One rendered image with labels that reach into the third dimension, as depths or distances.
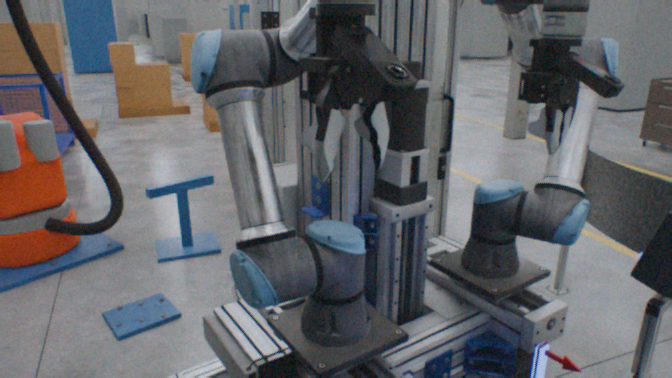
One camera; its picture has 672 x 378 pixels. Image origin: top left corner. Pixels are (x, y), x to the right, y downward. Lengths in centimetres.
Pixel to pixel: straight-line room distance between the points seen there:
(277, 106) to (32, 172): 225
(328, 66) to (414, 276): 79
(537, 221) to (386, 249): 36
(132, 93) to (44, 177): 567
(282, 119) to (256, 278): 128
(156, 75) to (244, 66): 847
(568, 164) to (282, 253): 73
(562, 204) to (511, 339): 36
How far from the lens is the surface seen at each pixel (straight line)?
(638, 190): 286
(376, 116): 64
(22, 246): 400
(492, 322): 137
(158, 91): 946
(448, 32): 274
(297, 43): 97
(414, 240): 124
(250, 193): 93
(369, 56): 56
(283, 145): 213
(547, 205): 127
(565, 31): 98
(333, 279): 97
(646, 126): 782
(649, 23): 1066
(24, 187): 394
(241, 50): 98
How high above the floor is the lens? 167
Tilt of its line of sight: 19 degrees down
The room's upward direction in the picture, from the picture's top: straight up
